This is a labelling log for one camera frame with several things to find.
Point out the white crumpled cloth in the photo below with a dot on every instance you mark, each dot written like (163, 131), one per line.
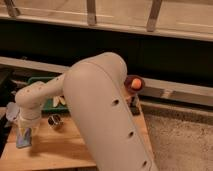
(12, 111)

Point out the small metal cup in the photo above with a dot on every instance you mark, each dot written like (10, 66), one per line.
(55, 121)

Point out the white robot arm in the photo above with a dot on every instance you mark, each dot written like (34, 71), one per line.
(93, 91)

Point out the sliced pear toy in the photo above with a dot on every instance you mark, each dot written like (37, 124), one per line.
(58, 100)

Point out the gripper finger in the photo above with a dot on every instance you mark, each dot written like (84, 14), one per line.
(34, 132)
(22, 130)

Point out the orange ball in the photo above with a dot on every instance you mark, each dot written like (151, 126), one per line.
(136, 84)

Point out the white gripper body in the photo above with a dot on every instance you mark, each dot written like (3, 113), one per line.
(24, 123)

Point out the green plastic tray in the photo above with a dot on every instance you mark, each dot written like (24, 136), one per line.
(48, 106)

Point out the dark red bowl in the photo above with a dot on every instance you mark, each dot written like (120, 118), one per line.
(128, 82)

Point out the blue grey sponge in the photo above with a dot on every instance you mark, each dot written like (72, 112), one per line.
(24, 140)

